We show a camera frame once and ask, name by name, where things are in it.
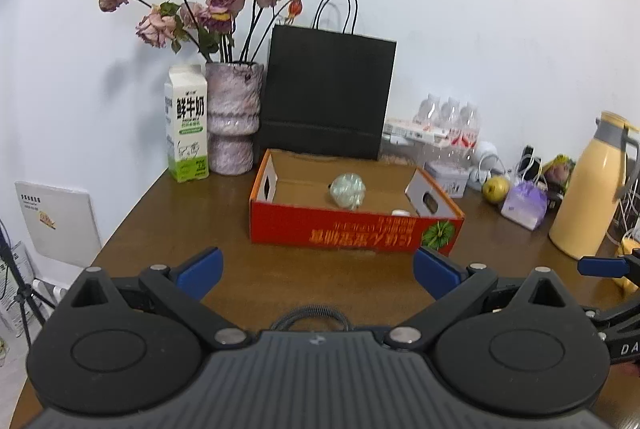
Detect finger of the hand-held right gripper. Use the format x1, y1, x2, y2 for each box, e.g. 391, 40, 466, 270
577, 248, 640, 293

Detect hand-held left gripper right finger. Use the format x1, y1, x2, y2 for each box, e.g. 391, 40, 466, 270
385, 246, 584, 353

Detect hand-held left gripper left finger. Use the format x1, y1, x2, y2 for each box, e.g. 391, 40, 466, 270
57, 247, 253, 353

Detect black braided cable coil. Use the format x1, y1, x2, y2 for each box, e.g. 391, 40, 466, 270
270, 304, 352, 332

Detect red cardboard box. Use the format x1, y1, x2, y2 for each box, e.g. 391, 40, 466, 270
249, 149, 466, 258

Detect yellow thermos jug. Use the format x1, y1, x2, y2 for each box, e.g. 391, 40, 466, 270
548, 111, 640, 260

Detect white tin box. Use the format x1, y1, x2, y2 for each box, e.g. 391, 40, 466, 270
425, 160, 471, 198

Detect small purple gift bag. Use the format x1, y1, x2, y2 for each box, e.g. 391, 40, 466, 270
500, 179, 549, 230

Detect green apple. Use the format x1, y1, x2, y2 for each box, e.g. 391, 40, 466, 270
482, 175, 511, 200

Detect colourful snack packet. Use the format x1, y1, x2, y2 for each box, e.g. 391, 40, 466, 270
543, 154, 577, 190

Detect crumpled clear plastic ball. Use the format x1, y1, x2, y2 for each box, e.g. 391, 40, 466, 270
327, 173, 366, 212

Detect black phone stand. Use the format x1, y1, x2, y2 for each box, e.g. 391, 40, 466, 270
519, 146, 544, 182

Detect white round charger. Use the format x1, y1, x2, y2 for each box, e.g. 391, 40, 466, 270
472, 141, 501, 170

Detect white green milk carton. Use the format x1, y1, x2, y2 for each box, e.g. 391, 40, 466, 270
164, 64, 210, 183

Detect pack of water bottles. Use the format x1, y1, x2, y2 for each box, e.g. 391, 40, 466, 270
383, 117, 451, 146

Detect white board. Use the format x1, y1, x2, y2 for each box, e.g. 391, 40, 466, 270
14, 181, 103, 269

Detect white ribbed object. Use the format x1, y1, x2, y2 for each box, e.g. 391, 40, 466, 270
32, 278, 72, 311

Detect pink marbled vase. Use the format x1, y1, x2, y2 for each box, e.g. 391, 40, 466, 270
204, 61, 265, 176

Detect clear water bottle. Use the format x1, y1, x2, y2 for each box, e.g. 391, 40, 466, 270
415, 93, 444, 130
439, 97, 463, 162
457, 101, 482, 162

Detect black tripod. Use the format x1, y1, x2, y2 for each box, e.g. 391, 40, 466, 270
0, 218, 49, 351

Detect black paper bag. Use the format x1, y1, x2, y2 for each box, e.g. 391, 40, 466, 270
256, 0, 398, 161

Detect white cables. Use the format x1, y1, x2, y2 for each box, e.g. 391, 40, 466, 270
606, 176, 640, 246

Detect white charger cable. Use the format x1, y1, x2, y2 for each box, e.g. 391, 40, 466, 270
477, 155, 523, 186

